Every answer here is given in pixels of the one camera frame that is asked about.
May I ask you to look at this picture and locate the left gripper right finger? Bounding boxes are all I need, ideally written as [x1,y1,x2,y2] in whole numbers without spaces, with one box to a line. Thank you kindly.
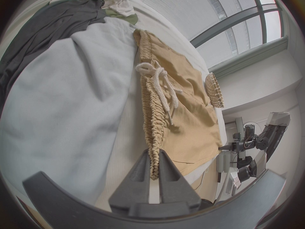
[158,149,202,210]

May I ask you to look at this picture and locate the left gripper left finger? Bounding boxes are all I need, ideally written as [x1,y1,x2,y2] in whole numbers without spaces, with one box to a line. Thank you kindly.
[108,149,153,215]

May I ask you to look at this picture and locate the tan shorts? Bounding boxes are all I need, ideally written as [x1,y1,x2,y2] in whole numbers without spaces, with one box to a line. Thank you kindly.
[133,29,223,179]

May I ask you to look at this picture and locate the bed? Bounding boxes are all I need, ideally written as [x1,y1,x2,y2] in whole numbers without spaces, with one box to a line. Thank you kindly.
[0,0,227,221]

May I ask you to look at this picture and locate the round woven basket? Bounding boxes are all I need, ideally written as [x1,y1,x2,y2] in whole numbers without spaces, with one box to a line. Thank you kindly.
[205,73,225,108]

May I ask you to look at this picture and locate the pale blue garment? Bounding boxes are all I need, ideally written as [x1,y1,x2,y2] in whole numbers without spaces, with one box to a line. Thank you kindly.
[1,16,141,205]

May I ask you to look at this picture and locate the green garment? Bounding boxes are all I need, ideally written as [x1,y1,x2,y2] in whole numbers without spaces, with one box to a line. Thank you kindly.
[105,8,139,25]

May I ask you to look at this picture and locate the black garment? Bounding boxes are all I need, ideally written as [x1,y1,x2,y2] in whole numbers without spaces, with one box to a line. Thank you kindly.
[0,0,106,114]

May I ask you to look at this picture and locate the white garment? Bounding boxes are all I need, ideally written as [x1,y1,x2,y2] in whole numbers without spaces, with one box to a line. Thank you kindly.
[51,0,135,16]

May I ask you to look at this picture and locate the blue-green curtain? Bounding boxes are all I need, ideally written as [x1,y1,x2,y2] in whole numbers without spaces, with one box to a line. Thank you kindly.
[208,36,290,79]

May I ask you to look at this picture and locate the window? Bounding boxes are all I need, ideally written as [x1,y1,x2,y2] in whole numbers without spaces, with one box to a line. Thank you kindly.
[119,0,290,57]

